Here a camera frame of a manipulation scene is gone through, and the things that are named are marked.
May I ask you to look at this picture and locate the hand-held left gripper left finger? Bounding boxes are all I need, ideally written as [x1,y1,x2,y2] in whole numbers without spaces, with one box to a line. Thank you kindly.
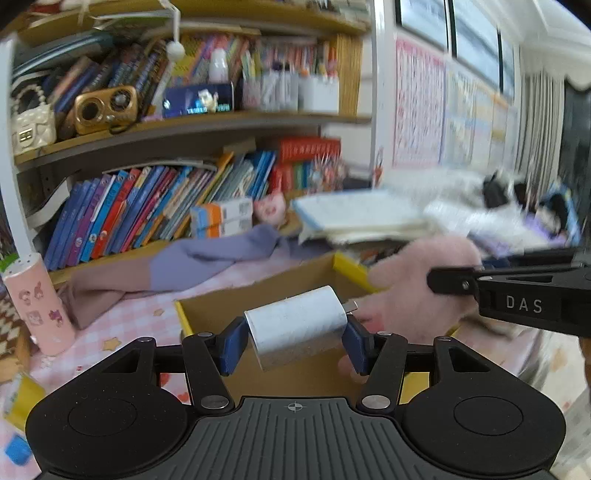
[99,318,250,412]

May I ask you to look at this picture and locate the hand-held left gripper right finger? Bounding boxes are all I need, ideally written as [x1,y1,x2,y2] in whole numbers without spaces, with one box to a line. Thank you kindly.
[345,318,493,412]

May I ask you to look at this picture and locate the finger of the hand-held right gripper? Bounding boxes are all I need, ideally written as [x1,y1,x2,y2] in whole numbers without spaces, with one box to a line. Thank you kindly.
[427,266,483,297]

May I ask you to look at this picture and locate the pink plush toy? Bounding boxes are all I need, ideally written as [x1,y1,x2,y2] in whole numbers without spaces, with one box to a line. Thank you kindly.
[337,235,485,384]

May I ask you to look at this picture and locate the white charger plug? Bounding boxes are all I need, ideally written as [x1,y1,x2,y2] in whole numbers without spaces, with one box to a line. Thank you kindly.
[244,285,359,373]

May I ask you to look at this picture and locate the yellow cardboard box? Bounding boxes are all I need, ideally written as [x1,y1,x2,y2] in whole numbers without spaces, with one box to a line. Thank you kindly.
[174,251,460,407]

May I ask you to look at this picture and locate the purple and mauve cloth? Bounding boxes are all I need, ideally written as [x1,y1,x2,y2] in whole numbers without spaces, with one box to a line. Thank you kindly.
[58,224,334,331]

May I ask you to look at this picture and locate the blue blanket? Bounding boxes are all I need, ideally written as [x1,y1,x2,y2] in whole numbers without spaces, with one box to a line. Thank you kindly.
[539,181,583,246]

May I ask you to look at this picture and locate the pink checkered tablecloth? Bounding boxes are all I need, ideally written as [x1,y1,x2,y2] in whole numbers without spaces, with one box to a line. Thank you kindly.
[0,263,546,480]

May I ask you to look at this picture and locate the stack of papers and books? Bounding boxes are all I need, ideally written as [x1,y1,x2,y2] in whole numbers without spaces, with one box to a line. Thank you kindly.
[291,188,437,246]

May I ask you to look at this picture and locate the pink pig plush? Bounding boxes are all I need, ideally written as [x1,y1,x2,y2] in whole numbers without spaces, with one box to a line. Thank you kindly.
[253,193,288,228]

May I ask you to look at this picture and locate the yellow bordered chart poster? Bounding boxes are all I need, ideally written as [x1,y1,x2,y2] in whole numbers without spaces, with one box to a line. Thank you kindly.
[489,92,520,172]

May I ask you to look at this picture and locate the colourful chart poster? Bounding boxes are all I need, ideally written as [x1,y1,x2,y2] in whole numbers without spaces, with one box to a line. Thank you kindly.
[441,64,496,172]

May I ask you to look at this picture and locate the cartoon figure stand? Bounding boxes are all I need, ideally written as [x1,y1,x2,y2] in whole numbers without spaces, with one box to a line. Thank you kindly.
[308,156,348,191]

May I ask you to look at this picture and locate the row of colourful children's books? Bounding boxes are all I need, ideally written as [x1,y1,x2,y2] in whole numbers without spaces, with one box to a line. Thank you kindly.
[44,150,278,271]

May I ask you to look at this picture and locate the beige curtain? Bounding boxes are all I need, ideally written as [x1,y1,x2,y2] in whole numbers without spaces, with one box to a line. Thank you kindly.
[516,69,568,178]

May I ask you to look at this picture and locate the pink alphabet poster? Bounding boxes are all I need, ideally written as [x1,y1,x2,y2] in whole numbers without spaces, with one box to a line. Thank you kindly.
[392,37,447,169]

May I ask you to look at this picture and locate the red dictionaries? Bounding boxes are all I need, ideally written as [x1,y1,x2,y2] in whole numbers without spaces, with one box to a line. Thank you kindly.
[271,137,343,192]

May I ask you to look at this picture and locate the pink cartoon cylinder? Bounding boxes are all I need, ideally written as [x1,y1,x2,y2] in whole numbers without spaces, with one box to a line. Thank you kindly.
[0,252,76,356]

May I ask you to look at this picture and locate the yellow packet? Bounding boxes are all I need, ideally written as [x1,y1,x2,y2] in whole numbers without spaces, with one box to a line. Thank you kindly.
[4,373,47,432]

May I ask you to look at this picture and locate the narrow black framed picture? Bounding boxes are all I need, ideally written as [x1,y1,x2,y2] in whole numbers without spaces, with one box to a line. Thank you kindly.
[501,33,516,100]

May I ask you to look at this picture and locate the wooden bookshelf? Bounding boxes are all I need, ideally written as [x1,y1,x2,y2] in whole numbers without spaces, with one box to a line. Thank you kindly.
[0,0,376,287]

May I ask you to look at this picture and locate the small blue item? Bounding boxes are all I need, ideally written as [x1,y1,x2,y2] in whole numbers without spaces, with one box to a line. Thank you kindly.
[4,434,33,468]

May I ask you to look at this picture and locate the white pen holders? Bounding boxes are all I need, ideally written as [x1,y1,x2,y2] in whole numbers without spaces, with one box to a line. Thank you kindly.
[242,70,341,114]

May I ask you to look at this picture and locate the phone with lit screen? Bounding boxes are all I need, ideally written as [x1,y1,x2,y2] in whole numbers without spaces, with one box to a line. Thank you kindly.
[163,83,234,119]

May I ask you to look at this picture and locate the gold retro radio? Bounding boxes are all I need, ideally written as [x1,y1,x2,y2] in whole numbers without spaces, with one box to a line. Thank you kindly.
[73,85,139,136]

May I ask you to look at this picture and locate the white bottle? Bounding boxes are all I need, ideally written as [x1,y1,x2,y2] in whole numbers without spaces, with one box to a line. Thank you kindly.
[209,48,230,84]

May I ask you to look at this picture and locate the white pearl handbag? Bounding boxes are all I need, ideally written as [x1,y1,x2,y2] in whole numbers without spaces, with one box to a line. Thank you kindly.
[10,85,57,156]

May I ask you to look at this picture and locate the white hanging pompom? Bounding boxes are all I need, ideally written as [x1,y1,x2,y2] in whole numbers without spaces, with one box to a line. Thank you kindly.
[165,0,186,59]

